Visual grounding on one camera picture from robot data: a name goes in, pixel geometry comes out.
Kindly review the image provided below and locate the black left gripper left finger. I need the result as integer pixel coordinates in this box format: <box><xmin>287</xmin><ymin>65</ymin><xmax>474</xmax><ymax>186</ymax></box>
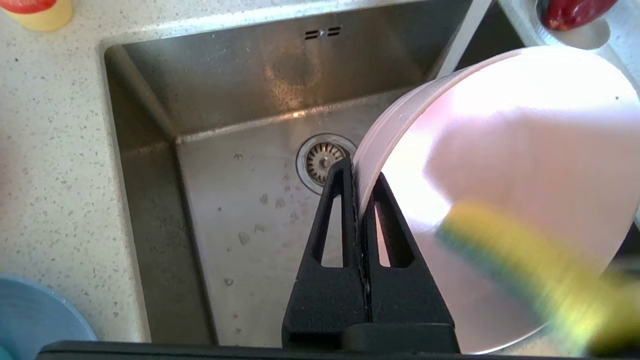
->
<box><xmin>282</xmin><ymin>157</ymin><xmax>371</xmax><ymax>348</ymax></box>

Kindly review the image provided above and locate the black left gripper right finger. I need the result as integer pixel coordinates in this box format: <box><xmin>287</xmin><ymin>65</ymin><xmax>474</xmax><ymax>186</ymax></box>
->
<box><xmin>358</xmin><ymin>172</ymin><xmax>461</xmax><ymax>353</ymax></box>

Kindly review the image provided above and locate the yellow sponge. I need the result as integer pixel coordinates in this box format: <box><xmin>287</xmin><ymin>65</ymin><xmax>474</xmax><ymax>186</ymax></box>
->
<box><xmin>435</xmin><ymin>202</ymin><xmax>640</xmax><ymax>357</ymax></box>

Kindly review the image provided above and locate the light pink bowl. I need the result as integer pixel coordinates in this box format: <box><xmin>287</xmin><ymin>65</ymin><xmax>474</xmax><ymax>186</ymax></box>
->
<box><xmin>352</xmin><ymin>46</ymin><xmax>640</xmax><ymax>355</ymax></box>

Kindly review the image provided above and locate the yellow-capped orange dish soap bottle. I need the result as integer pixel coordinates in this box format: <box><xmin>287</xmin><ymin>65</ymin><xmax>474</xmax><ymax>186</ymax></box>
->
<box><xmin>0</xmin><ymin>0</ymin><xmax>74</xmax><ymax>33</ymax></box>

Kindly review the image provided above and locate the stainless steel sink basin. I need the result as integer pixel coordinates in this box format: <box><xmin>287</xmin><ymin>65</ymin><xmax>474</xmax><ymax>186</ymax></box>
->
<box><xmin>98</xmin><ymin>0</ymin><xmax>526</xmax><ymax>348</ymax></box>

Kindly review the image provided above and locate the round metal drain strainer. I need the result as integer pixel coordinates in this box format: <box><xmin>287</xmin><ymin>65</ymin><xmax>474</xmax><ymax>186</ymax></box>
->
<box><xmin>296</xmin><ymin>134</ymin><xmax>358</xmax><ymax>196</ymax></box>

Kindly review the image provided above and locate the blue plate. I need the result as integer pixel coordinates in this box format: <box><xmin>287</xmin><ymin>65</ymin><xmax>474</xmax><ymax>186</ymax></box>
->
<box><xmin>0</xmin><ymin>274</ymin><xmax>98</xmax><ymax>360</ymax></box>

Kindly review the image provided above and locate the small white dish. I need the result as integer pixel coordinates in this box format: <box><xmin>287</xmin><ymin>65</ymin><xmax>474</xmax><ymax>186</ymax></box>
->
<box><xmin>535</xmin><ymin>0</ymin><xmax>612</xmax><ymax>51</ymax></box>

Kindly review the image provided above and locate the dark red apple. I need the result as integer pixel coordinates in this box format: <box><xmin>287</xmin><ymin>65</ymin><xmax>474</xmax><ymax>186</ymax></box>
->
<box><xmin>542</xmin><ymin>0</ymin><xmax>618</xmax><ymax>32</ymax></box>

